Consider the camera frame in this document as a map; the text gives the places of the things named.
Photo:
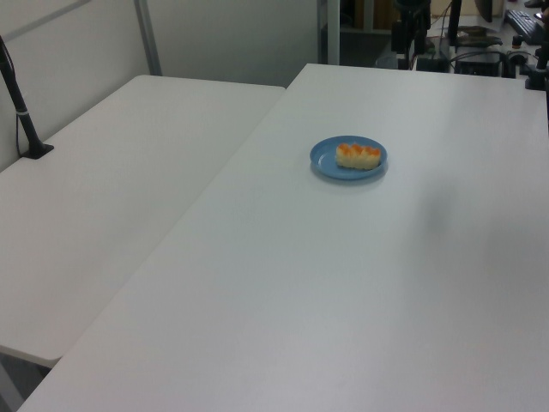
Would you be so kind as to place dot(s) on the black electronics box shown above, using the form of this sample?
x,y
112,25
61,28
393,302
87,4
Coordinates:
x,y
478,64

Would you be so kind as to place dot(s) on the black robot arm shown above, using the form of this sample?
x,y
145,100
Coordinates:
x,y
412,8

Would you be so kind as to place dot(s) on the black clamp camera mount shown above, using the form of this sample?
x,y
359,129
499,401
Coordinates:
x,y
538,70

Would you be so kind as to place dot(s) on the black camera stand pole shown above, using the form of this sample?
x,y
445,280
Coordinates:
x,y
20,107

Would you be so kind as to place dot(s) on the black upright monitor stand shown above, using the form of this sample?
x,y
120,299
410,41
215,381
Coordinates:
x,y
454,21

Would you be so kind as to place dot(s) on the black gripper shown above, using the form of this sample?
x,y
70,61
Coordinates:
x,y
409,36

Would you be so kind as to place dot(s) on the orange-topped bread piece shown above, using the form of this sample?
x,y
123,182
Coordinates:
x,y
357,157

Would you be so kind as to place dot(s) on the black keyboard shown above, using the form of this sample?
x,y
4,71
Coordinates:
x,y
524,23

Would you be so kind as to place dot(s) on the black stand clamp base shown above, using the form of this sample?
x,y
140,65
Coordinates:
x,y
39,151

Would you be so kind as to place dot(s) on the blue round plate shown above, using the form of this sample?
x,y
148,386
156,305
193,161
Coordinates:
x,y
324,161

